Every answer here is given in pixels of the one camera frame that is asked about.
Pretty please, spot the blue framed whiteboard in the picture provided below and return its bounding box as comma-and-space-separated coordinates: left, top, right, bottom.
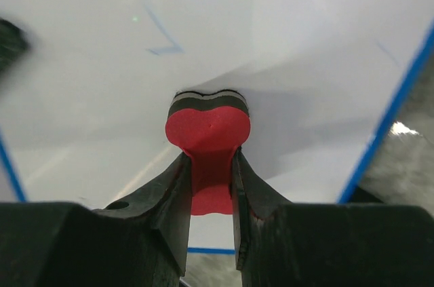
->
0, 0, 434, 256

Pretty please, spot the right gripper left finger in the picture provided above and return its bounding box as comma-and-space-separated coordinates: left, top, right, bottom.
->
1, 154, 192, 286

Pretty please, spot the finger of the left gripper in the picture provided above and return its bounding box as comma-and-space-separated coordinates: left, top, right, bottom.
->
0, 18, 29, 73

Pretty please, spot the red bone-shaped eraser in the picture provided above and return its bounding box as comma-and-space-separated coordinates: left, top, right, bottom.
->
165, 90, 251, 216

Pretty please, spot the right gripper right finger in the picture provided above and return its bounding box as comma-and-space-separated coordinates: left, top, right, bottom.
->
231, 151, 433, 286

